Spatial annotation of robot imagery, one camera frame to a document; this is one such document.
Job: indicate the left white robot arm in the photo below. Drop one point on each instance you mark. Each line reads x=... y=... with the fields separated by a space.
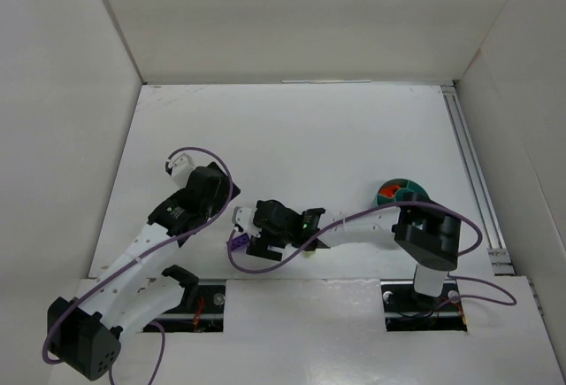
x=87 y=332

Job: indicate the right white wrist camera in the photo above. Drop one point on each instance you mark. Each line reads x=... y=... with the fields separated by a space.
x=243 y=220

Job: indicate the orange curved lego piece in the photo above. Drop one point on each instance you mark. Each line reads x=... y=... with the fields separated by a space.
x=389 y=191

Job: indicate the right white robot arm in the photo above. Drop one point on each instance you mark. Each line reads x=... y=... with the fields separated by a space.
x=422 y=228

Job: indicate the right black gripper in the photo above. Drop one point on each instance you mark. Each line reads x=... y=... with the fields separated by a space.
x=261 y=238

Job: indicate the long purple lego brick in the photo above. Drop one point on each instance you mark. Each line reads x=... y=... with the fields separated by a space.
x=239 y=242

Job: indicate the teal divided round container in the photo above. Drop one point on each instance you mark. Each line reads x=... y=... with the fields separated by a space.
x=408 y=186

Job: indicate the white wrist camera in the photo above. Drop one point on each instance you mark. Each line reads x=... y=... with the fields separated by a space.
x=243 y=220
x=179 y=169

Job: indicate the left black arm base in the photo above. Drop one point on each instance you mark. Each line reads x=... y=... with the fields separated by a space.
x=201 y=307

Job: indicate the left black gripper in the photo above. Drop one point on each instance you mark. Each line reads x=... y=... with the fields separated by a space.
x=219 y=182

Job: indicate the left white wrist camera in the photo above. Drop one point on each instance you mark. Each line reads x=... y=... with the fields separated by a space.
x=179 y=169

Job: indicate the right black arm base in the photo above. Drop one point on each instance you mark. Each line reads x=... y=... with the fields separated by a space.
x=407 y=311

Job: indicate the aluminium rail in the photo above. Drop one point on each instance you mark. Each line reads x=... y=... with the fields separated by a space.
x=507 y=253

